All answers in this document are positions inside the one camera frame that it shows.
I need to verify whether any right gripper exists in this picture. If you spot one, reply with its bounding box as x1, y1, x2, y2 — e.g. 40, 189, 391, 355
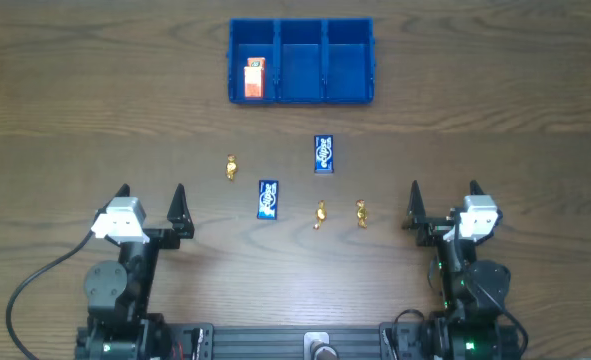
402, 179, 487, 248

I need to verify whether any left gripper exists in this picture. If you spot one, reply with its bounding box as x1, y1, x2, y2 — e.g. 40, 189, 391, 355
96, 182, 196, 251

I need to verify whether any blue candy pack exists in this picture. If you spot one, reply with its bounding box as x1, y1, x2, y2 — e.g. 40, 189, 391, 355
256, 179, 280, 221
313, 134, 335, 175

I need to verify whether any gold wrapped candy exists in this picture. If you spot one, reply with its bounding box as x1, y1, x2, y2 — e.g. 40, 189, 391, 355
224, 153, 240, 182
355, 199, 370, 230
312, 200, 328, 231

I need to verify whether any blue tray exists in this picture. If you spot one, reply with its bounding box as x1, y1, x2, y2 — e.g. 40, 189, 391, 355
227, 17, 377, 106

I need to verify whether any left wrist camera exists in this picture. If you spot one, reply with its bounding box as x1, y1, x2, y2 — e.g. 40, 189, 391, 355
90, 196, 151, 246

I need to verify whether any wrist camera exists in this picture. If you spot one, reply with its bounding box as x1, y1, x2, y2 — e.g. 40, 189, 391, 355
454, 194, 503, 243
90, 196, 151, 246

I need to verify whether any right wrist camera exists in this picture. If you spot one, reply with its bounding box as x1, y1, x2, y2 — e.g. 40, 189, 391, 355
454, 194, 503, 243

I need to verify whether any black cable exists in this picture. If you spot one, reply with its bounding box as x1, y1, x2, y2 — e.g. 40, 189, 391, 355
467, 269, 530, 357
5, 229, 96, 360

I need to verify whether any mounting rail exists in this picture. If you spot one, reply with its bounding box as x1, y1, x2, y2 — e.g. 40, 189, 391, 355
74, 322, 521, 360

